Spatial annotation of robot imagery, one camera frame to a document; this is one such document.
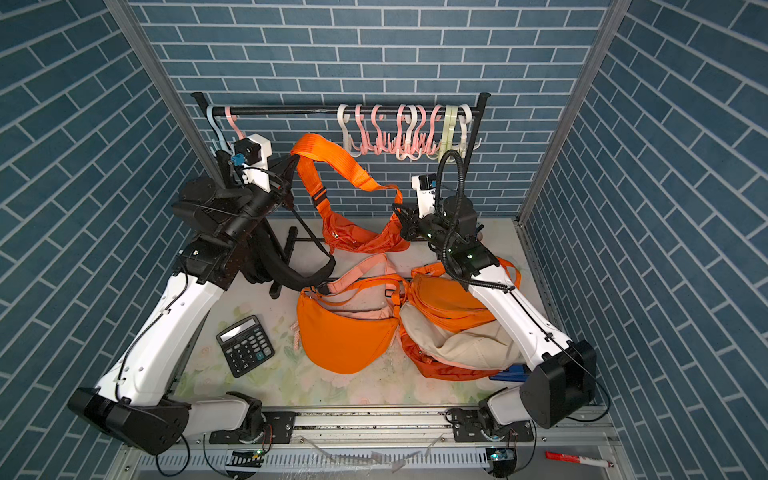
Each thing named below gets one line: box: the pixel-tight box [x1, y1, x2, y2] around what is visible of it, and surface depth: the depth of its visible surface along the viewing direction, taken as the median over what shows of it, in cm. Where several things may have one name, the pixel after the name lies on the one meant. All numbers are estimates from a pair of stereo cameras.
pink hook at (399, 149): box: [395, 104, 407, 155], surface depth 70 cm
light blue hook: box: [206, 105, 233, 154], surface depth 68 cm
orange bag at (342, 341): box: [297, 274, 406, 374], surface depth 86 cm
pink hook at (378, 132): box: [371, 104, 383, 156], surface depth 72 cm
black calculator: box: [216, 315, 275, 378], surface depth 87 cm
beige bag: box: [400, 303, 528, 370], surface depth 72 cm
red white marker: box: [545, 451, 614, 468], surface depth 71 cm
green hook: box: [438, 105, 459, 163], surface depth 70 cm
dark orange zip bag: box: [290, 133, 360, 254], surface depth 65 cm
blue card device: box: [489, 364, 529, 382], surface depth 81 cm
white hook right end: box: [458, 104, 483, 157], surface depth 67 cm
